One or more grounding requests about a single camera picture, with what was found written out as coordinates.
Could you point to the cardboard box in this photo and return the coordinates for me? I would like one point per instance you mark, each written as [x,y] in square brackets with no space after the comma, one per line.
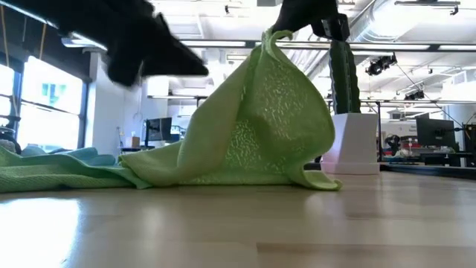
[132,141]

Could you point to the black track spotlight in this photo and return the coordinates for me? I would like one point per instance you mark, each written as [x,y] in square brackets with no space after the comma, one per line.
[381,64]
[414,95]

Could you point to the white faceted plant pot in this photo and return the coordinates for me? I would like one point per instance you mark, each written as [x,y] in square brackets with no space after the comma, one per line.
[351,141]

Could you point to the black computer monitor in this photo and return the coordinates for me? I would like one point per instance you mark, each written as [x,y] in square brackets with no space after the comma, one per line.
[159,128]
[435,132]

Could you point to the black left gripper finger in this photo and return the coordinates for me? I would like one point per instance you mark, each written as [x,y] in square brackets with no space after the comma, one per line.
[122,70]
[175,56]

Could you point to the silver ceiling duct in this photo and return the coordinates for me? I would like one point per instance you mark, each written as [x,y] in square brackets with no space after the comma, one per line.
[375,22]

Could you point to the long ceiling light strip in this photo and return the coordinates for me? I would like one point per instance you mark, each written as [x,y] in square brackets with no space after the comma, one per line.
[390,46]

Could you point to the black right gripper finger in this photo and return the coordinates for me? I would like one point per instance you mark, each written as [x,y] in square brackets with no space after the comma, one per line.
[316,11]
[290,15]

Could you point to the bright window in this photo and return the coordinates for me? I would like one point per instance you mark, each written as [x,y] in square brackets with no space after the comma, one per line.
[48,123]

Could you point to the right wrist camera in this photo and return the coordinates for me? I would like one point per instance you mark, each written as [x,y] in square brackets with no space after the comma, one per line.
[334,28]

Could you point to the black aluminium table frame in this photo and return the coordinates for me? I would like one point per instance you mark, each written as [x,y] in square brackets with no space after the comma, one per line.
[427,170]

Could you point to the light blue microfiber towel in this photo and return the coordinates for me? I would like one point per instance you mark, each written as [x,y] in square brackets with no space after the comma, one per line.
[85,154]

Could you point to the lime microfiber towel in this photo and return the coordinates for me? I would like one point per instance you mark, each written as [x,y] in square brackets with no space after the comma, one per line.
[260,111]

